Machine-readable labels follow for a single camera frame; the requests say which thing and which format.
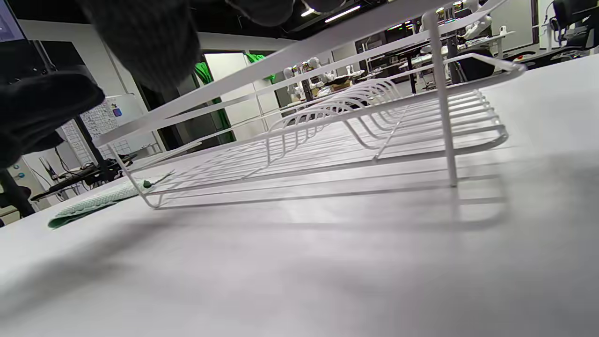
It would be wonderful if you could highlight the white patterned board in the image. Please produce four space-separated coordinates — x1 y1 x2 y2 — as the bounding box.
61 96 141 165

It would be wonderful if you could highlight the black monitor screen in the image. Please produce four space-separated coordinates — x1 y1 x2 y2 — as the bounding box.
0 0 27 44

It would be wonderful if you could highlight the black desk with cables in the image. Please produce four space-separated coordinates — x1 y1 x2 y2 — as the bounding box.
30 154 139 202

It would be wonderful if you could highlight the black office chair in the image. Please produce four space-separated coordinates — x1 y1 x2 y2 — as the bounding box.
549 0 599 51

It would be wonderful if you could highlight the black stand pole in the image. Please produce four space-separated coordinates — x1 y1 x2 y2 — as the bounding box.
0 168 36 219

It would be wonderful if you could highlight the person's right hand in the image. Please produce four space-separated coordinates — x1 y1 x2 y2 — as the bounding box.
0 0 348 170

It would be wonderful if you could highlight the white wire dish rack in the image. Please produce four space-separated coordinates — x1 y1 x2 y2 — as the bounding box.
92 0 527 210

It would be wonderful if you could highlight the white humanoid robot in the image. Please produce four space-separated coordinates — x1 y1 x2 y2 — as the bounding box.
420 0 495 53
283 57 338 102

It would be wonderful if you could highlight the ceiling light strip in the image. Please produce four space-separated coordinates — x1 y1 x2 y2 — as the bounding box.
300 5 362 23

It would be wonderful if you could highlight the green patterned cloth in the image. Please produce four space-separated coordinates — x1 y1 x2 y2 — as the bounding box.
48 179 155 230

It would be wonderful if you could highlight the green hanging fabric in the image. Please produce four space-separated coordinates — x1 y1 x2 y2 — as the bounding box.
194 52 278 144

